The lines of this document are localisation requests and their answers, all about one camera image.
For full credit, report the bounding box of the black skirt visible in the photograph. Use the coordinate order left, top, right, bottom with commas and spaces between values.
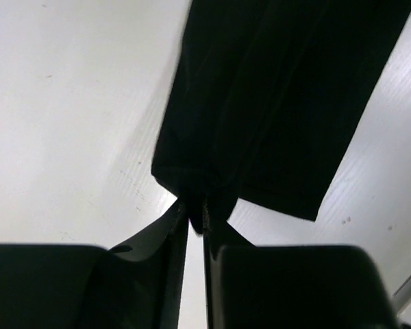
151, 0, 411, 232

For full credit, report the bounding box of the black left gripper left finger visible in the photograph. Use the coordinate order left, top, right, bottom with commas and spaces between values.
0, 202, 188, 328

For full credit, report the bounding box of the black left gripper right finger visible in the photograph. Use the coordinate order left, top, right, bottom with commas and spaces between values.
202, 209, 400, 328

